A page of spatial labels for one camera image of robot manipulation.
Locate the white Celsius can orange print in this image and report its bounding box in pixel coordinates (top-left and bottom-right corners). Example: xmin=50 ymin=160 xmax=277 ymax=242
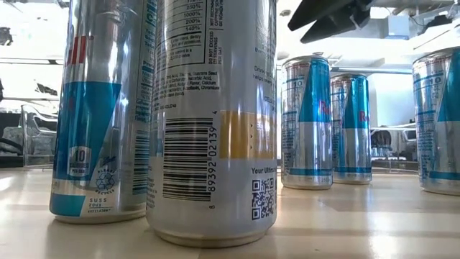
xmin=145 ymin=0 xmax=278 ymax=249

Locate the clear plastic bin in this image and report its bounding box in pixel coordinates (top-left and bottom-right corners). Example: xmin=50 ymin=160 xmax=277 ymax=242
xmin=20 ymin=103 xmax=60 ymax=169
xmin=369 ymin=124 xmax=420 ymax=172

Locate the blue silver Red Bull can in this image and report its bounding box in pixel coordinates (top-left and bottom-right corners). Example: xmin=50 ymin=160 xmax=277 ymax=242
xmin=412 ymin=46 xmax=460 ymax=197
xmin=49 ymin=0 xmax=159 ymax=224
xmin=280 ymin=54 xmax=334 ymax=191
xmin=329 ymin=73 xmax=373 ymax=186

